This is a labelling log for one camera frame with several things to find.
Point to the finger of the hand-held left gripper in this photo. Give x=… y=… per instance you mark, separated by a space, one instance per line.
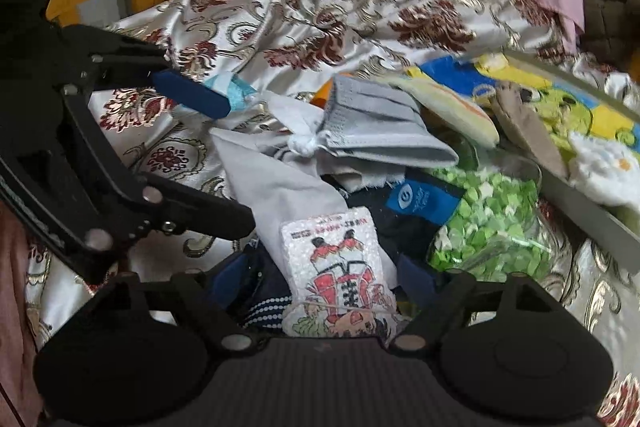
x=192 y=94
x=210 y=219

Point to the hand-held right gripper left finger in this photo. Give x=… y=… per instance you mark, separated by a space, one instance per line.
x=202 y=302

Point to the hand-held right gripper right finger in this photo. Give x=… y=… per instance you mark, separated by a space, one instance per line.
x=417 y=279

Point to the clear plastic bag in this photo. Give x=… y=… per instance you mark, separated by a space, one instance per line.
x=237 y=92

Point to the grey face mask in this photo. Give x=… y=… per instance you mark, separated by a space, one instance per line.
x=380 y=127

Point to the navy white dotted sock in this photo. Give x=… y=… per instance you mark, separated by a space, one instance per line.
x=265 y=302

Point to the navy cloth with blue label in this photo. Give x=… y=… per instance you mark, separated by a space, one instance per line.
x=420 y=202

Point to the cartoon print tissue pack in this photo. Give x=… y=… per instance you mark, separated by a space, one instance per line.
x=340 y=267

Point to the bag of green paper stars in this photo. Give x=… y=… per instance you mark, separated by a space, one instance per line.
x=480 y=227

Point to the orange cloth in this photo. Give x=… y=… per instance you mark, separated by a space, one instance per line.
x=324 y=93

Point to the floral satin bedspread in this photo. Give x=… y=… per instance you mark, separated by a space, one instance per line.
x=325 y=7

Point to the pink garment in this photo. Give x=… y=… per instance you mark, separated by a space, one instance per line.
x=12 y=307

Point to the cream striped pouch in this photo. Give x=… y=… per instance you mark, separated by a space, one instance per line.
x=460 y=112

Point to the brown cloth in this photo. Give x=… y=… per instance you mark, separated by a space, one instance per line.
x=525 y=127

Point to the white flower cloth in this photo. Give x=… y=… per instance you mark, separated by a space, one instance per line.
x=600 y=167

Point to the yellow blue cartoon towel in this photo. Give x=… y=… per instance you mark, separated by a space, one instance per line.
x=565 y=107

